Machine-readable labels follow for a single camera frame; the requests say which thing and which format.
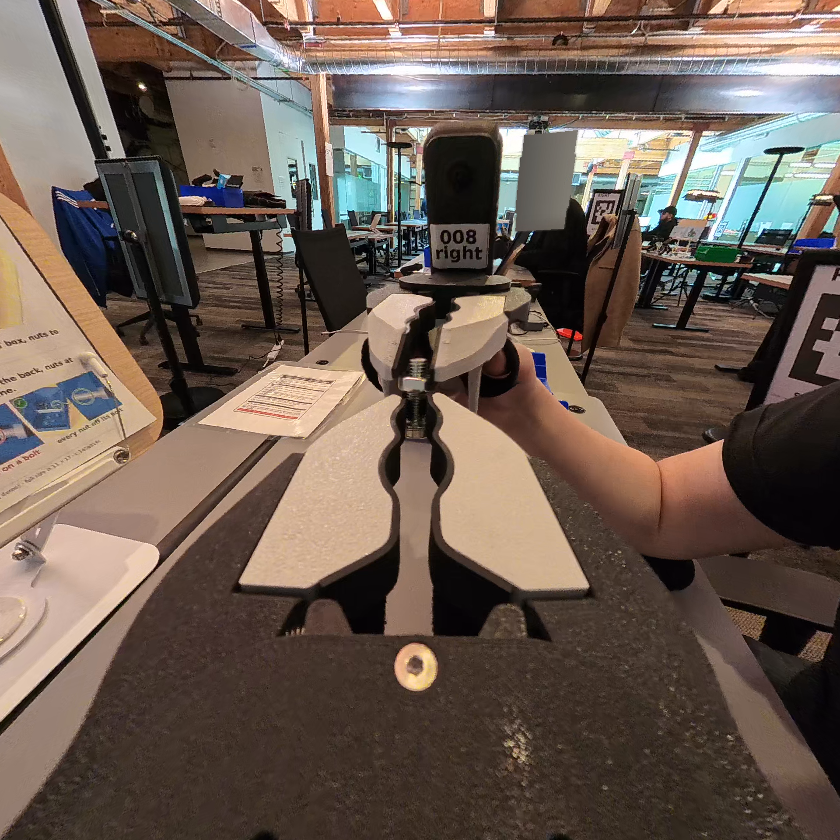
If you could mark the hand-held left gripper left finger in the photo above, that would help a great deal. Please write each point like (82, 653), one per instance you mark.
(315, 518)

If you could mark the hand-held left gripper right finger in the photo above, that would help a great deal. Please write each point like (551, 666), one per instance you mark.
(512, 518)

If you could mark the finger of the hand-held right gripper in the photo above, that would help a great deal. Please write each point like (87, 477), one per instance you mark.
(387, 328)
(476, 334)

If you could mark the silver hex nut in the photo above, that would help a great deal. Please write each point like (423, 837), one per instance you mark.
(413, 387)

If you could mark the blue divided plastic bin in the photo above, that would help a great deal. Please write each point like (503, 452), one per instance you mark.
(539, 374)

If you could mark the silver hex bolt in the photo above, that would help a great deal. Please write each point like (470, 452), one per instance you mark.
(415, 410)

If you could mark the person's right forearm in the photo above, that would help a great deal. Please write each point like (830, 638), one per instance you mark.
(656, 499)

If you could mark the black mesh office chair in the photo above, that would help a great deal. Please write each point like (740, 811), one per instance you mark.
(331, 282)

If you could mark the small red object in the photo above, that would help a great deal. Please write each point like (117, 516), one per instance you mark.
(571, 334)

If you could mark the laminated instruction sheet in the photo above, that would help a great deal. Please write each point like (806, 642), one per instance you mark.
(282, 397)

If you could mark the black desk leg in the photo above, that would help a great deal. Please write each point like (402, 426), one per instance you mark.
(261, 275)

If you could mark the tan coat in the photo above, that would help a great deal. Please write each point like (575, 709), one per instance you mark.
(610, 289)

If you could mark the small marker sign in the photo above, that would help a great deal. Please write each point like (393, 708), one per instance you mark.
(605, 210)

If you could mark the dark cloth pile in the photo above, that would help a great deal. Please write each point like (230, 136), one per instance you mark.
(262, 200)

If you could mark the wooden top desk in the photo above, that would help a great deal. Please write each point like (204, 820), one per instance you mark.
(216, 211)

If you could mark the blue storage bin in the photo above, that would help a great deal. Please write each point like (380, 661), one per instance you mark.
(210, 197)

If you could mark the wooden top table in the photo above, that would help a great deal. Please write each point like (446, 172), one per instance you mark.
(695, 260)

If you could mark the green box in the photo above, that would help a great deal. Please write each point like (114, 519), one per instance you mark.
(718, 254)

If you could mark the black floor stand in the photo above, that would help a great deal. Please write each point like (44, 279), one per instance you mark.
(148, 229)

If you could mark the blue cloth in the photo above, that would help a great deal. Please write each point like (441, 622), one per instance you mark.
(85, 243)

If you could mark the printed instruction poster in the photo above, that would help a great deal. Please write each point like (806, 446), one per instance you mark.
(39, 367)

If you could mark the wooden document stand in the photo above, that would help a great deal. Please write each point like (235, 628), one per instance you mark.
(65, 282)

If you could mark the black floor lamp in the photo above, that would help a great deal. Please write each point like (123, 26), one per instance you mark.
(784, 150)

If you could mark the wooden post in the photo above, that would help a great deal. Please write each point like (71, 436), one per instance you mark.
(323, 151)

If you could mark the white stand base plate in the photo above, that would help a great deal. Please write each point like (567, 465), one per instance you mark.
(98, 577)

